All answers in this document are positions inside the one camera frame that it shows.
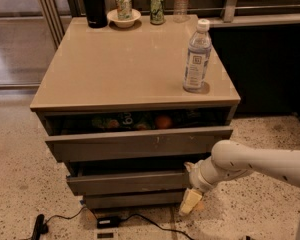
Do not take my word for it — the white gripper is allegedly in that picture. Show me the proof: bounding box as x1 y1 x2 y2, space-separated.
179 157 229 216

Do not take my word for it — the grey drawer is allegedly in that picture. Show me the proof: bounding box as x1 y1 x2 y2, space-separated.
83 190 184 209
44 107 234 163
67 154 203 195

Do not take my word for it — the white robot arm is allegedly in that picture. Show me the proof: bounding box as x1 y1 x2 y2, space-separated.
179 140 300 240

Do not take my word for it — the grey bottom drawer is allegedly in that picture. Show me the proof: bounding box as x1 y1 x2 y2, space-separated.
83 190 184 209

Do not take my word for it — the grey top drawer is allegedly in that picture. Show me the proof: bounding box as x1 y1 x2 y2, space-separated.
44 107 234 163

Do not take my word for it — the orange fruit in drawer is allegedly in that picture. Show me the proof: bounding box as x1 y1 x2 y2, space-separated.
155 115 173 129

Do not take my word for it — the grey drawer cabinet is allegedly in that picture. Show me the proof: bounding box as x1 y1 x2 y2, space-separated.
29 14 242 210

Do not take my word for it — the green snack bag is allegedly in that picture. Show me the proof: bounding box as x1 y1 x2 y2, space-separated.
91 112 155 132

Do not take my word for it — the black power adapter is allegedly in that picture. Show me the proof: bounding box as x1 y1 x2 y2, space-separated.
97 216 121 229

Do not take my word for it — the white floor label card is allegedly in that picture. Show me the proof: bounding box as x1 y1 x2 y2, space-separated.
96 229 119 240

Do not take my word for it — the clear water bottle white cap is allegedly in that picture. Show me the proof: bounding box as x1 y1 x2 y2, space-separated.
183 19 212 92

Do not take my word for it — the black plug block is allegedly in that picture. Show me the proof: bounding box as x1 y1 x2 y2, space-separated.
31 214 49 240

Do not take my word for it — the green drink can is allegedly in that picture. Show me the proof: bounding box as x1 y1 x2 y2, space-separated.
150 0 164 25

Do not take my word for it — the white ceramic bowl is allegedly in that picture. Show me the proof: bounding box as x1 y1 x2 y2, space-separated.
107 9 141 28

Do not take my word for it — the clear bottle at back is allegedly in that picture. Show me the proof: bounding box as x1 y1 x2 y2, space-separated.
173 0 189 23

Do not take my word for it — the green can in bowl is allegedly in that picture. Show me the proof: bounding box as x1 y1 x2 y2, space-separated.
116 0 132 19

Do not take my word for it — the black insulated flask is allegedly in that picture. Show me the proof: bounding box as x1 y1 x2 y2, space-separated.
83 0 108 28

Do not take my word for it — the black power cable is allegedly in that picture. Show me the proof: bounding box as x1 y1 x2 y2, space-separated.
44 205 195 240

